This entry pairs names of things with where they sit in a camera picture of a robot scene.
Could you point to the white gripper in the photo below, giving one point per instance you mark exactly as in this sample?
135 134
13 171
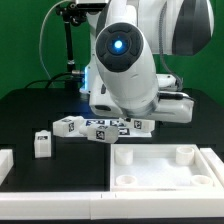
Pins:
172 107

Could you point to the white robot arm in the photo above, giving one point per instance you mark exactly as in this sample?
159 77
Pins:
128 34

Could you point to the tag sheet on table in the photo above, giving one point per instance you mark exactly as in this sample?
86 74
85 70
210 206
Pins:
123 130

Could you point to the white right fence bar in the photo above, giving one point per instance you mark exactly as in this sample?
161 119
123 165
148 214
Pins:
214 162

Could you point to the white fence bar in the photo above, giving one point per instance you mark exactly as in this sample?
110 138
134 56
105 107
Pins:
111 205
214 162

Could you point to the white front fence bar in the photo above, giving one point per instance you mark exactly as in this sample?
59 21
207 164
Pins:
111 205

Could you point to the white left fence piece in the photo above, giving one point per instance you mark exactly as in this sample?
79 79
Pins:
6 163

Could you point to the black camera stand pole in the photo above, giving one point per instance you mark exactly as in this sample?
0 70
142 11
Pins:
72 15

